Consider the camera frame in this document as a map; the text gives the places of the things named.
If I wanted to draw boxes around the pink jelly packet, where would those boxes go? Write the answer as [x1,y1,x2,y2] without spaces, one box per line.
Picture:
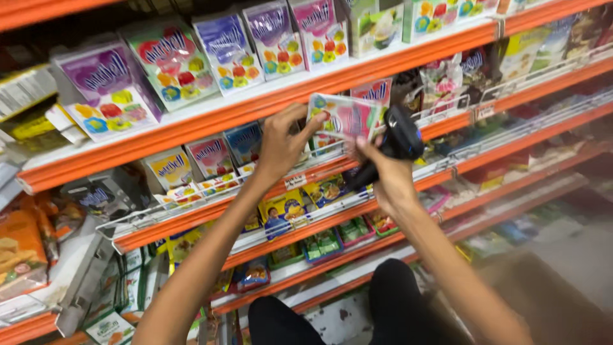
[306,92,385,143]

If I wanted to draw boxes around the orange snack bags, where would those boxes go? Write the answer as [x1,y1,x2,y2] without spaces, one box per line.
[0,191,87,300]

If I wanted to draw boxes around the row of large jelly boxes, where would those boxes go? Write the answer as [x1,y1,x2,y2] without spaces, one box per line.
[52,0,501,143]

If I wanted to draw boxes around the person's right hand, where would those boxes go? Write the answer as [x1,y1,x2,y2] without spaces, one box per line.
[354,136,421,219]

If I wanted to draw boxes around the black barcode scanner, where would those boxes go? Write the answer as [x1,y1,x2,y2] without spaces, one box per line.
[351,105,425,193]

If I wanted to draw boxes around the row of dark snack packets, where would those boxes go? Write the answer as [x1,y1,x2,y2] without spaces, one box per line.
[392,7,613,112]

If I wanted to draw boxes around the brown cardboard carton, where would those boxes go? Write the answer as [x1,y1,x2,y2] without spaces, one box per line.
[431,251,613,345]

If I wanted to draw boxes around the person's black trousers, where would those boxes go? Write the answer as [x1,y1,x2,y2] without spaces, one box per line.
[247,258,463,345]

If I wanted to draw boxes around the group of green white boxes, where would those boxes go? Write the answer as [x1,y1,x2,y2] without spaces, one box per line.
[82,247,169,345]

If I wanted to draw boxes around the heap of yellow packets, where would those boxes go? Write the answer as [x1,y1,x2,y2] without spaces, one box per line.
[0,64,89,156]

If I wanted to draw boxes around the group of yellow food boxes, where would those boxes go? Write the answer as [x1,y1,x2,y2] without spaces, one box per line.
[242,173,370,242]

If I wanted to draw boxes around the group of small jelly packets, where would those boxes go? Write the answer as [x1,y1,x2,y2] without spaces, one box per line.
[143,78,394,208]

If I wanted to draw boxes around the silver black packet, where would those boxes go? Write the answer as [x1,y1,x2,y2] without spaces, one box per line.
[61,167,147,223]

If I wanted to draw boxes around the person's left hand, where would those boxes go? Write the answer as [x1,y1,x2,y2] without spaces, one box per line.
[254,103,327,186]

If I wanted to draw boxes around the row of green food trays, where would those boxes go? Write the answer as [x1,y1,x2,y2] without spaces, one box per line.
[267,210,400,270]

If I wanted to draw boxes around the orange shelf rack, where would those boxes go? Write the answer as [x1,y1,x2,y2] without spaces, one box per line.
[0,0,613,345]

